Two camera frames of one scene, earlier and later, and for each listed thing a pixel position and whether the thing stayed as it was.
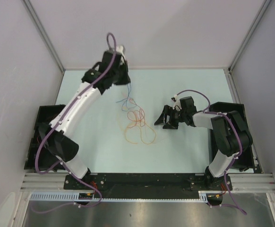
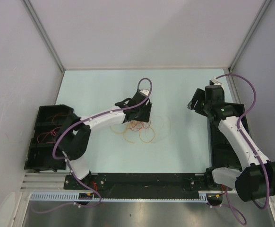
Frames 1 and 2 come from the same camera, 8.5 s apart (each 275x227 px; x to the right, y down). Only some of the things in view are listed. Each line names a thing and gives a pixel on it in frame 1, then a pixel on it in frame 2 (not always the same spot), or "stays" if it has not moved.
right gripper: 171,125 to 199,95
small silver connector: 177,101 to 213,80
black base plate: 148,186 stays
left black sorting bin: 46,114 stays
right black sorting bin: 246,161 stays
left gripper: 126,79 to 145,117
